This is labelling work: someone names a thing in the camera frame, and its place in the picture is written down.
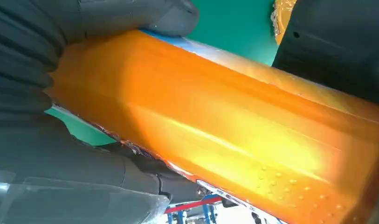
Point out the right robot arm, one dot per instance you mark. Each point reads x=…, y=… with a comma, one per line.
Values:
x=16, y=61

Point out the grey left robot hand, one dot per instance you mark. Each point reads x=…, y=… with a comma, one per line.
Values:
x=337, y=46

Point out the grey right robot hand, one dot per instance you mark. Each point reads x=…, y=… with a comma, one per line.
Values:
x=68, y=173

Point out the yellow plastic sheet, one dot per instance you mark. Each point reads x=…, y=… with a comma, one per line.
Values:
x=283, y=18

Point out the blue metal frame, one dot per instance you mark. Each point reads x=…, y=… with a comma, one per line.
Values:
x=206, y=215

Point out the red pole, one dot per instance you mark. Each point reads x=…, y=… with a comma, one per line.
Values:
x=192, y=204

